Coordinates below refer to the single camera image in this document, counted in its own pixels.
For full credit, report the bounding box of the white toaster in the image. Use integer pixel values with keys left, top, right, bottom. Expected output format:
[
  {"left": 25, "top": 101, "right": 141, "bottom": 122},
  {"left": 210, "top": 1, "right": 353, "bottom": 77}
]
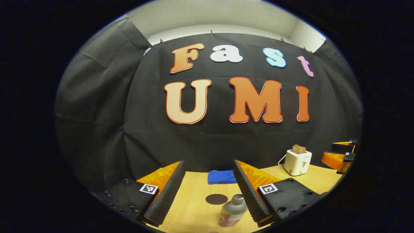
[{"left": 283, "top": 150, "right": 312, "bottom": 176}]

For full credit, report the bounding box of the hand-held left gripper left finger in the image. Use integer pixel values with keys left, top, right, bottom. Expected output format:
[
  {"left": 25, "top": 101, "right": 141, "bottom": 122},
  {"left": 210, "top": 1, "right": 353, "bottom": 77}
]
[{"left": 94, "top": 160, "right": 186, "bottom": 227}]

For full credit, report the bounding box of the silver water bottle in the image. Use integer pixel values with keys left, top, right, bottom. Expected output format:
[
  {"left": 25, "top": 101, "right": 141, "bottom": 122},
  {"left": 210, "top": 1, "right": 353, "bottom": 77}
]
[{"left": 217, "top": 194, "right": 249, "bottom": 227}]

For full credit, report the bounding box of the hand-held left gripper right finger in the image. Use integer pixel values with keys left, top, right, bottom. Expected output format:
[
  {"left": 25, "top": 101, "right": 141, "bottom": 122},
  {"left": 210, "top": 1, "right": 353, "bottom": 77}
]
[{"left": 232, "top": 159, "right": 329, "bottom": 229}]

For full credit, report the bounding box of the blue towel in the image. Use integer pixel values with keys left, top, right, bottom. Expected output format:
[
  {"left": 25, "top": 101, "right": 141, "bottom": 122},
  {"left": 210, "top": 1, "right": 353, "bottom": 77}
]
[{"left": 207, "top": 170, "right": 238, "bottom": 185}]

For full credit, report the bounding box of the dark round coaster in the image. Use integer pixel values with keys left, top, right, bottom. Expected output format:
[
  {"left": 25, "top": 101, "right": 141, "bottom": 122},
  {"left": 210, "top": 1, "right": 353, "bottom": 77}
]
[{"left": 205, "top": 194, "right": 229, "bottom": 205}]

